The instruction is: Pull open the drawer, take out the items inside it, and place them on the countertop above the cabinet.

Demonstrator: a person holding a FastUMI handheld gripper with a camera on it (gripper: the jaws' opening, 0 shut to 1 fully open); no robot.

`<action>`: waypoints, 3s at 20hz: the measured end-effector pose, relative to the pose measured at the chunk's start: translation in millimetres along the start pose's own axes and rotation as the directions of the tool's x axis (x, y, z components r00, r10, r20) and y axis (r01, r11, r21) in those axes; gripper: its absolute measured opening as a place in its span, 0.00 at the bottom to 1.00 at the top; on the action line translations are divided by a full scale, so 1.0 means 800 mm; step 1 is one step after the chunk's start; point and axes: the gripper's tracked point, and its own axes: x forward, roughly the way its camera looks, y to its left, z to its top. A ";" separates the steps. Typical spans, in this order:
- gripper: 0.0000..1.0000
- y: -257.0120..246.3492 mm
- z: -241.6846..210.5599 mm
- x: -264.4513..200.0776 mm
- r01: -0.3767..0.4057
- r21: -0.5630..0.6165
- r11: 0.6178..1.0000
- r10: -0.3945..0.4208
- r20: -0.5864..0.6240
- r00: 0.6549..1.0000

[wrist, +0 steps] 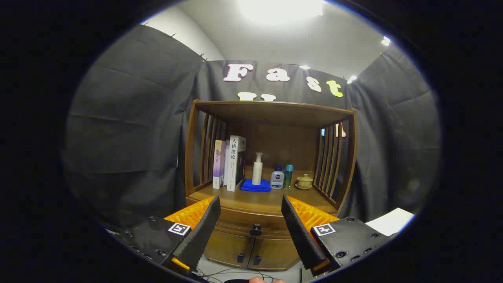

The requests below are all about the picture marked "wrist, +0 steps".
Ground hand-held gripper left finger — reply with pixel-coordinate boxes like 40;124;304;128
118;195;221;276

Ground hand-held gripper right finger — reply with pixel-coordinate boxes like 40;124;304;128
281;195;397;277

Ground wooden drawer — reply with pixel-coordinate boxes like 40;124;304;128
214;208;293;239

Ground wooden cabinet door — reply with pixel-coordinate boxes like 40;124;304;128
248;236;301;272
204;230;255;268

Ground wooden countertop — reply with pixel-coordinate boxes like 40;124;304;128
189;167;338;215

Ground wooden cabinet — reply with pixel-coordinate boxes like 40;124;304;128
184;99;358;272

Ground beige lidded teacup with saucer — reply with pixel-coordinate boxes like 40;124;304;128
295;174;314;191

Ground white bottle with blue cap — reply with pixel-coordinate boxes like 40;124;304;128
270;164;284;190

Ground blue folded cloth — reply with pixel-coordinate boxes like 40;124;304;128
240;179;272;193

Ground purple book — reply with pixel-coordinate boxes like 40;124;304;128
213;140;227;190

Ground thick white book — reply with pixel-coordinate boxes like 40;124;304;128
224;135;247;192

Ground white pump bottle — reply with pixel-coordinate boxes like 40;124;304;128
252;152;264;186

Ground white panel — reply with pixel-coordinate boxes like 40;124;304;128
365;208;416;237

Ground black backdrop cloth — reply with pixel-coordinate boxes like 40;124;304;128
63;24;442;232

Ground thin floor cables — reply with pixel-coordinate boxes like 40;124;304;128
195;267;279;283

